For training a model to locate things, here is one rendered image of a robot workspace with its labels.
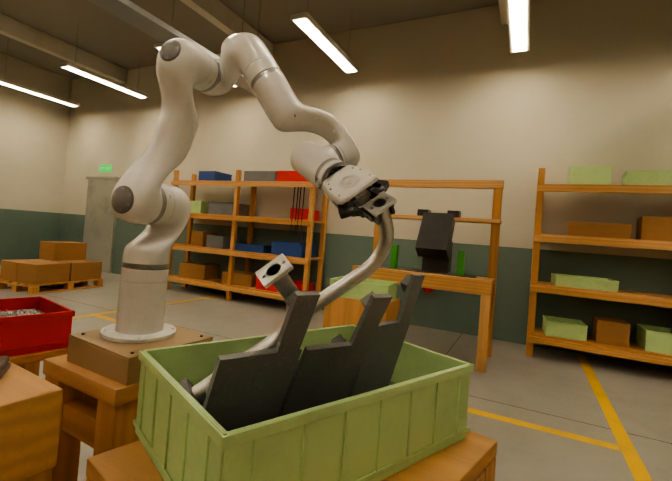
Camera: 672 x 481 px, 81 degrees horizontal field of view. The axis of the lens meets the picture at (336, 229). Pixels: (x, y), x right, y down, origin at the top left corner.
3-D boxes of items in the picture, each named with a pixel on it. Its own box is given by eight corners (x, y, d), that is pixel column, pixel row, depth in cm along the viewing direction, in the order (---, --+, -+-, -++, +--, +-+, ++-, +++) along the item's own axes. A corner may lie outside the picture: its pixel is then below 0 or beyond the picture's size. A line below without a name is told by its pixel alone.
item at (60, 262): (69, 281, 723) (72, 241, 724) (102, 286, 698) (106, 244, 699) (-5, 288, 609) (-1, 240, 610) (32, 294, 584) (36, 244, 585)
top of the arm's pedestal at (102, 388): (150, 347, 131) (151, 335, 131) (220, 370, 116) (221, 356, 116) (41, 373, 103) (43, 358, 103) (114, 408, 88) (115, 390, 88)
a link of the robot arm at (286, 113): (302, 80, 109) (358, 170, 104) (250, 97, 103) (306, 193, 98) (308, 57, 101) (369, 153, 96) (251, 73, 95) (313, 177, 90)
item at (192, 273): (303, 315, 585) (314, 168, 588) (161, 289, 718) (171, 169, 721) (320, 310, 634) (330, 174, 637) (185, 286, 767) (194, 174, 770)
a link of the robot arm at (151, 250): (110, 265, 106) (119, 177, 106) (159, 261, 123) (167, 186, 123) (147, 271, 102) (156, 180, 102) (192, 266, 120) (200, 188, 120)
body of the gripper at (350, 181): (312, 178, 87) (340, 199, 79) (348, 154, 89) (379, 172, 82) (322, 202, 92) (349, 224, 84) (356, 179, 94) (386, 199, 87)
